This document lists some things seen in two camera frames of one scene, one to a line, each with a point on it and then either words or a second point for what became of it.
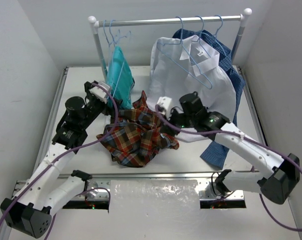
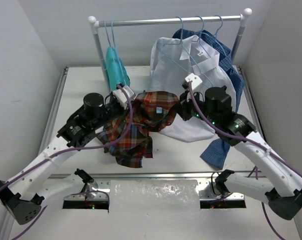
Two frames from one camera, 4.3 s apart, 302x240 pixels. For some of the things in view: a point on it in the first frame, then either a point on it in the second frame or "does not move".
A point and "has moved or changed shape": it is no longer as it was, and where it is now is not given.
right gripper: [174, 111] → [182, 107]
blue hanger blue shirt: [215, 35] does not move
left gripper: [106, 104] → [123, 110]
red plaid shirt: [137, 136] has moved or changed shape
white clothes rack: [244, 18] does not move
